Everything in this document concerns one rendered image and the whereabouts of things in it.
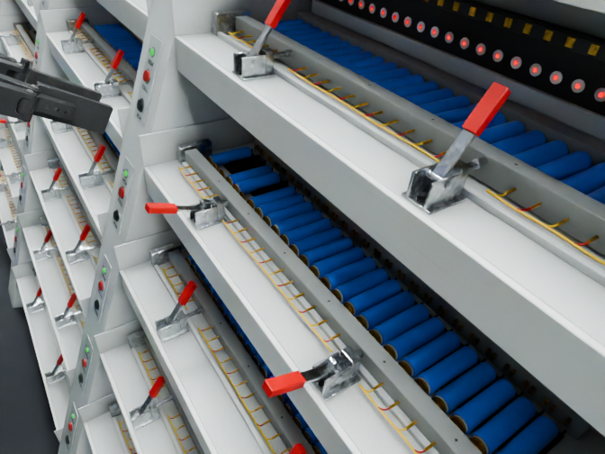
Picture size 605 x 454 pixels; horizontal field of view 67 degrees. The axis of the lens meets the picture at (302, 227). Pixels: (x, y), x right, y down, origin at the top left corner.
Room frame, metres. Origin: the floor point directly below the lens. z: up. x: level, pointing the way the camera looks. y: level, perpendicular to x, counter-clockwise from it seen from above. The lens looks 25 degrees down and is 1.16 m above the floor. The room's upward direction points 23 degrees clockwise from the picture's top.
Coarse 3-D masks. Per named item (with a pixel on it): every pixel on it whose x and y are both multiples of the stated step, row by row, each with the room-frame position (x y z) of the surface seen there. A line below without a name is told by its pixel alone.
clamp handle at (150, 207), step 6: (150, 204) 0.45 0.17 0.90; (156, 204) 0.46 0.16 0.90; (162, 204) 0.46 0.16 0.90; (168, 204) 0.47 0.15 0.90; (174, 204) 0.47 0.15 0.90; (204, 204) 0.49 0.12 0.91; (150, 210) 0.44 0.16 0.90; (156, 210) 0.45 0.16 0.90; (162, 210) 0.45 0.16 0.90; (168, 210) 0.46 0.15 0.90; (174, 210) 0.47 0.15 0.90; (180, 210) 0.47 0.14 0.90; (186, 210) 0.48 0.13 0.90; (192, 210) 0.48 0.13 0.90; (198, 210) 0.49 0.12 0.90
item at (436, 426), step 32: (192, 160) 0.60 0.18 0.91; (224, 192) 0.53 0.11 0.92; (256, 224) 0.48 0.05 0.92; (288, 256) 0.44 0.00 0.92; (320, 288) 0.40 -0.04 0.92; (352, 320) 0.37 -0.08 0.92; (384, 352) 0.34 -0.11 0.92; (384, 384) 0.32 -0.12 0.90; (416, 384) 0.31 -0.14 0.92; (384, 416) 0.29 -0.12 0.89; (416, 416) 0.29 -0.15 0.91; (448, 448) 0.27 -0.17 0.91
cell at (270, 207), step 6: (282, 198) 0.55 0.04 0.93; (288, 198) 0.55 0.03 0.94; (294, 198) 0.55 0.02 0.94; (300, 198) 0.56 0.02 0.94; (264, 204) 0.53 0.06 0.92; (270, 204) 0.53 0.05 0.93; (276, 204) 0.53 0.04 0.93; (282, 204) 0.54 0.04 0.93; (288, 204) 0.54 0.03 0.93; (294, 204) 0.55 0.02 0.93; (264, 210) 0.52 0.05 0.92; (270, 210) 0.52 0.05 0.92; (276, 210) 0.53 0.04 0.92
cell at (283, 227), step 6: (318, 210) 0.54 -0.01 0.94; (300, 216) 0.52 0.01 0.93; (306, 216) 0.52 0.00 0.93; (312, 216) 0.52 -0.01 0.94; (318, 216) 0.53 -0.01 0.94; (276, 222) 0.50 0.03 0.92; (282, 222) 0.50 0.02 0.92; (288, 222) 0.50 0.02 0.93; (294, 222) 0.50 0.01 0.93; (300, 222) 0.51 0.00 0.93; (306, 222) 0.51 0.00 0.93; (282, 228) 0.49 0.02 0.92; (288, 228) 0.50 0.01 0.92; (294, 228) 0.50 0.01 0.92
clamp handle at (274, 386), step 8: (312, 368) 0.30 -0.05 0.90; (320, 368) 0.31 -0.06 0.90; (328, 368) 0.31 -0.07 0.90; (336, 368) 0.31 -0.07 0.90; (280, 376) 0.28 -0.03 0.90; (288, 376) 0.28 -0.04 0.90; (296, 376) 0.29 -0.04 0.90; (304, 376) 0.29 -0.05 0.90; (312, 376) 0.30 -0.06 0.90; (320, 376) 0.30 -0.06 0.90; (328, 376) 0.31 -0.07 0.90; (264, 384) 0.27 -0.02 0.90; (272, 384) 0.27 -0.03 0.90; (280, 384) 0.27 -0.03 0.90; (288, 384) 0.27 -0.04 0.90; (296, 384) 0.28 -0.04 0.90; (272, 392) 0.26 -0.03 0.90; (280, 392) 0.27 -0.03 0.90
